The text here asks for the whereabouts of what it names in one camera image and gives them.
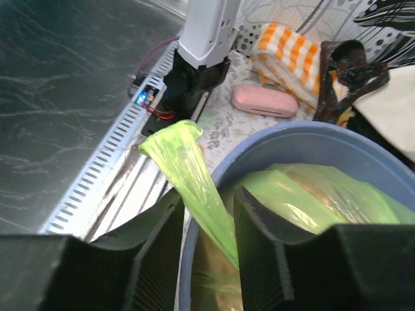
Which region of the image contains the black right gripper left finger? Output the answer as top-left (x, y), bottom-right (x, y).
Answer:
top-left (1, 189), bottom-right (184, 310)

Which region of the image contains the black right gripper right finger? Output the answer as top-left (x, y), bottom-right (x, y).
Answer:
top-left (233, 187), bottom-right (414, 310)

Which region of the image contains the green plastic trash bag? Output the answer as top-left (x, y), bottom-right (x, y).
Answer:
top-left (140, 121), bottom-right (414, 309)

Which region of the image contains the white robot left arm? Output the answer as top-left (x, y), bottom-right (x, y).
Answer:
top-left (163, 0), bottom-right (241, 119)

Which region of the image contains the blue trash bin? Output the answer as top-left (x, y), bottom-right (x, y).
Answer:
top-left (178, 120), bottom-right (415, 311)

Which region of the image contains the cream canvas tote bag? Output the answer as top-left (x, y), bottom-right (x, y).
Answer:
top-left (353, 65), bottom-right (414, 161)

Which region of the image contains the pink pencil case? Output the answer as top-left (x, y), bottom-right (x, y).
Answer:
top-left (231, 84), bottom-right (298, 118)

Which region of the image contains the orange checkered cloth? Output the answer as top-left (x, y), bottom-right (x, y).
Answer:
top-left (250, 23), bottom-right (321, 112)

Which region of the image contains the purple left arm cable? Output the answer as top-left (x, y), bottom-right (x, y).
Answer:
top-left (134, 35), bottom-right (181, 77)

